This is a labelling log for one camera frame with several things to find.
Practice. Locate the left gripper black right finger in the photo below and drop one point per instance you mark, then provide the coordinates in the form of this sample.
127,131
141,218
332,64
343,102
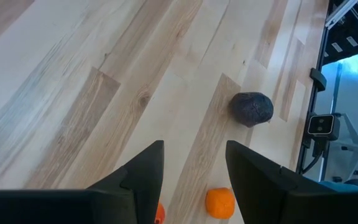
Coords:
259,193

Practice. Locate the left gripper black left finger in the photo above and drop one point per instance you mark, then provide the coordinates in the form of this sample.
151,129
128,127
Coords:
135,193

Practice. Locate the tiny orange kumquat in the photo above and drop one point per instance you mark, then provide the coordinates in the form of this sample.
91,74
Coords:
160,214

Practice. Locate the dark purple round fruit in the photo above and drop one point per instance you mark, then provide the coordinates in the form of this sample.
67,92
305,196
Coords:
252,109

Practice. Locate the orange mandarin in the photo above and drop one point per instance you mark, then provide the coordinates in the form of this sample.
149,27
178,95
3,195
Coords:
219,203

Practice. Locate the grey chair base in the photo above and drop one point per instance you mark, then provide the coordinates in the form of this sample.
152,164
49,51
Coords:
357,146

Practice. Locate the small black table camera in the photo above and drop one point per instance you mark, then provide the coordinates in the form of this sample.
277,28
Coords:
320,124

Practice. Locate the black frame clamp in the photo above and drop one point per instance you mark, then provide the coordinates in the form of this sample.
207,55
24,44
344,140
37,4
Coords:
318,79

